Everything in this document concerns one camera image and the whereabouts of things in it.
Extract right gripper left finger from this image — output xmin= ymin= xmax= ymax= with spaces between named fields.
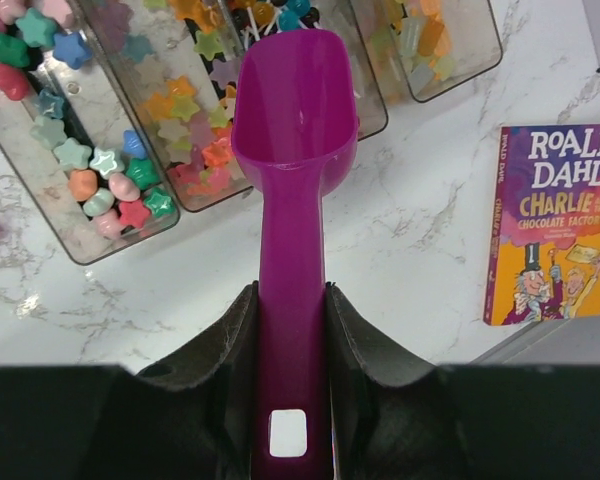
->
xmin=0 ymin=283 xmax=258 ymax=479

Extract clear bin opaque star candies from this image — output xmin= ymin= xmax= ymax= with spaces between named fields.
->
xmin=0 ymin=1 xmax=180 ymax=265

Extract magenta plastic scoop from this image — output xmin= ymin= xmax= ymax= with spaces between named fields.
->
xmin=231 ymin=29 xmax=359 ymax=479

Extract Roald Dahl paperback book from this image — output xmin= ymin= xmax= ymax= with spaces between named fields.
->
xmin=483 ymin=124 xmax=600 ymax=327

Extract clear bin translucent star candies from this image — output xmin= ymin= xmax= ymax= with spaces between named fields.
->
xmin=75 ymin=1 xmax=251 ymax=212

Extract clear bin popsicle candies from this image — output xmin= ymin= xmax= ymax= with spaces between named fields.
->
xmin=351 ymin=0 xmax=503 ymax=105

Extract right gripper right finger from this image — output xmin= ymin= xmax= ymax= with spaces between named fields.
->
xmin=325 ymin=285 xmax=600 ymax=479

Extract clear bin lollipops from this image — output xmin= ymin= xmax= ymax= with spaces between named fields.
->
xmin=217 ymin=1 xmax=388 ymax=140

